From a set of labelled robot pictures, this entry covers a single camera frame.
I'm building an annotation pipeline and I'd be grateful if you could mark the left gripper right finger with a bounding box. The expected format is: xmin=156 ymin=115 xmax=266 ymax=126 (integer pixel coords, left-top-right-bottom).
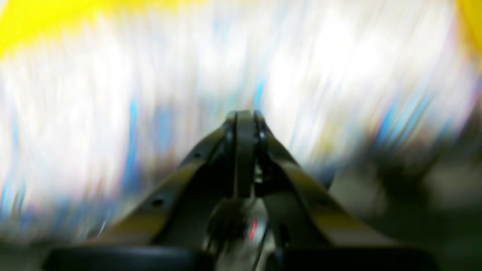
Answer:
xmin=241 ymin=110 xmax=397 ymax=248

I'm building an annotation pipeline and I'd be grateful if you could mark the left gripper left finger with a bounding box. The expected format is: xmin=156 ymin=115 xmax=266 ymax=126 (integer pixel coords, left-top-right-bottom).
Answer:
xmin=90 ymin=112 xmax=241 ymax=247

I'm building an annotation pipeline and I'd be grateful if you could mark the yellow T-shirt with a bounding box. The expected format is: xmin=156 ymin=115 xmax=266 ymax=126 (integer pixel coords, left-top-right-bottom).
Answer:
xmin=1 ymin=0 xmax=481 ymax=59

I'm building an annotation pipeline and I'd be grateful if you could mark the blue patterned tablecloth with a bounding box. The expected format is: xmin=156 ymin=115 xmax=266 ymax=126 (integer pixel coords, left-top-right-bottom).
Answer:
xmin=1 ymin=0 xmax=481 ymax=244

